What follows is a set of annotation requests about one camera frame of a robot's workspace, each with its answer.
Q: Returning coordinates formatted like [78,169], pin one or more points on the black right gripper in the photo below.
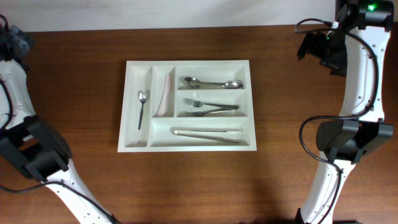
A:
[316,48]

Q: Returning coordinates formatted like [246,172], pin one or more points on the large steel spoon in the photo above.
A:
[234,84]
[195,83]

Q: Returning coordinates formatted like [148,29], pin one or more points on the steel fork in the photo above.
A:
[198,104]
[203,113]

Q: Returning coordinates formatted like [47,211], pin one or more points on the steel tongs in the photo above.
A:
[223,135]

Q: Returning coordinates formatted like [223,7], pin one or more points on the pink plastic knife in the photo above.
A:
[163,103]

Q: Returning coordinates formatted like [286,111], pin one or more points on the small steel spoon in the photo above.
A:
[143,97]

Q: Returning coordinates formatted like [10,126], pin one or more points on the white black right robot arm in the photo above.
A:
[352,46]

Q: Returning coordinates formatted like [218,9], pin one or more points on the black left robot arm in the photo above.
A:
[31,146]

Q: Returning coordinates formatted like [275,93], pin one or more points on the white plastic cutlery tray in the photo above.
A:
[155,135]

